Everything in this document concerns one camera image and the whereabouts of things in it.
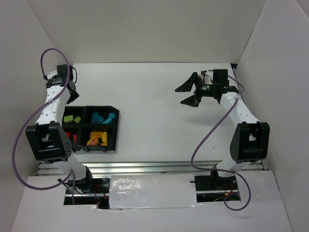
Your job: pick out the red arch lego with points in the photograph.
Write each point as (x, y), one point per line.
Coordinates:
(75, 138)

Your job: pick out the orange printed lego brick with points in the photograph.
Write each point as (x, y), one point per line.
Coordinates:
(93, 141)

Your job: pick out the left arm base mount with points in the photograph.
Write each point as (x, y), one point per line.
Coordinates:
(97, 195)

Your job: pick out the orange L-shaped lego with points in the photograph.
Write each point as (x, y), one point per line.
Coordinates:
(96, 134)

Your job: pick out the small lime lego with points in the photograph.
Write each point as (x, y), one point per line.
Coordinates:
(77, 119)

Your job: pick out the black compartment tray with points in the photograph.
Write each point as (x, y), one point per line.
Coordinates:
(84, 127)

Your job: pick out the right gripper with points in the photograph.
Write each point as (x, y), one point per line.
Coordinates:
(198, 89)

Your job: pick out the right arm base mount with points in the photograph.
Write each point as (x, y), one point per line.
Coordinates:
(209, 190)

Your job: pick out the aluminium front rail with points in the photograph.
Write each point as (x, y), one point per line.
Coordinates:
(105, 169)

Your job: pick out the yellow lego brick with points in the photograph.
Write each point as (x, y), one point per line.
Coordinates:
(104, 138)

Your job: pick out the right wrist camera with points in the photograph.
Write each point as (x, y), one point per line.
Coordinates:
(206, 75)

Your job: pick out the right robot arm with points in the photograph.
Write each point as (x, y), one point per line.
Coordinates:
(250, 140)

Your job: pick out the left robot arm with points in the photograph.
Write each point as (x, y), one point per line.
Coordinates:
(48, 140)

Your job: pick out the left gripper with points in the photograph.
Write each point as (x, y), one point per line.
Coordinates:
(71, 89)

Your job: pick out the green lego brick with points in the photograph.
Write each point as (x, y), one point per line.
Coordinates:
(68, 119)

